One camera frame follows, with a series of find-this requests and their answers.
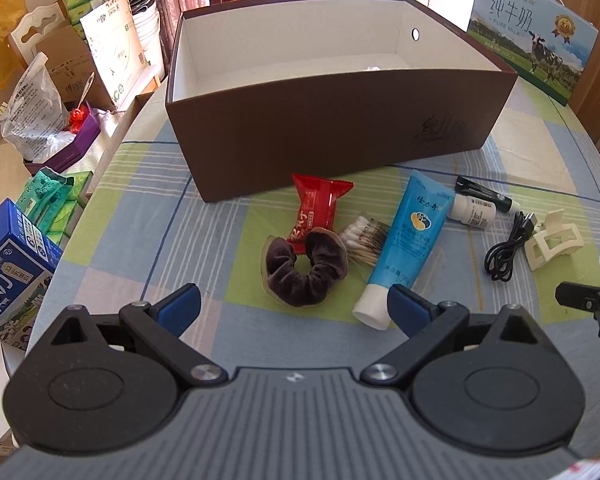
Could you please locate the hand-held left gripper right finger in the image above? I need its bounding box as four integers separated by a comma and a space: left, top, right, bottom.
360, 283, 541, 389

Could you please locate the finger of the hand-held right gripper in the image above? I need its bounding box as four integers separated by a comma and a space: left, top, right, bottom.
555, 282, 600, 339

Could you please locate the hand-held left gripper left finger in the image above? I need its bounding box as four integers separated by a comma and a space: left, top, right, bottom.
50, 283, 229, 389

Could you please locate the cream hair claw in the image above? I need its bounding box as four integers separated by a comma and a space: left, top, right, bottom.
524, 209, 586, 272

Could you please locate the blue hand cream tube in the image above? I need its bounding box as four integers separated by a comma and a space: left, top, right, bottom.
352, 170, 455, 331

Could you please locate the cotton swab packet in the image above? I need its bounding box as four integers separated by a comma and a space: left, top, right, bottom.
337, 215, 392, 267

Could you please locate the black cable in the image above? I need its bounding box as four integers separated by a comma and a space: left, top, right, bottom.
484, 211, 540, 283

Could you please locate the brown velvet scrunchie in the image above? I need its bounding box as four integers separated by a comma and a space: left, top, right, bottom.
262, 227, 349, 307

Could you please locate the small white bottle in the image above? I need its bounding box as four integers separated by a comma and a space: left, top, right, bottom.
447, 194, 499, 230

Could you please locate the small black tube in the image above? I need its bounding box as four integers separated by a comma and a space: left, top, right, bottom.
455, 176, 521, 214

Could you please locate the red snack packet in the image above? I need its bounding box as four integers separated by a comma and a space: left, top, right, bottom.
286, 173, 355, 256

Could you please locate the brown cardboard box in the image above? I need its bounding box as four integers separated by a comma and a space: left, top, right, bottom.
165, 0, 519, 205

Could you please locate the plaid cloth covered desktop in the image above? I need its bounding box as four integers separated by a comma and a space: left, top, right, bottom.
25, 77, 600, 461

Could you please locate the stack of green tissue packs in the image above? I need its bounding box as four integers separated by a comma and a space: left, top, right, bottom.
17, 170, 94, 242

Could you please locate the blue milk carton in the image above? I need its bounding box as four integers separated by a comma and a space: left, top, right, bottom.
0, 198, 64, 347

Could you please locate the purple box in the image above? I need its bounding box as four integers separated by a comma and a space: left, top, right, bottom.
24, 107, 102, 176

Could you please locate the red ornament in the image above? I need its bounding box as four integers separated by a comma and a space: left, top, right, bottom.
69, 102, 92, 137

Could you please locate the cow print milk carton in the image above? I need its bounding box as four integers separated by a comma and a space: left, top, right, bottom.
467, 0, 600, 107

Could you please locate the printed clear plastic bag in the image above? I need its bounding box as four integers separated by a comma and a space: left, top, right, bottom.
0, 52, 77, 162

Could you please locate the brown cardboard carton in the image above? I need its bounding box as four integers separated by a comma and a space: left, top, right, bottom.
35, 25, 117, 112

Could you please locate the white printed box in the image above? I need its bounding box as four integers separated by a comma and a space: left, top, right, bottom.
80, 0, 149, 112

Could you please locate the white plastic tub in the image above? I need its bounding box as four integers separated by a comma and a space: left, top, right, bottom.
130, 0, 167, 87

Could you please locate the white cardboard handle panel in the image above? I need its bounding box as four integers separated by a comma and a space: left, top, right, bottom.
7, 0, 72, 69

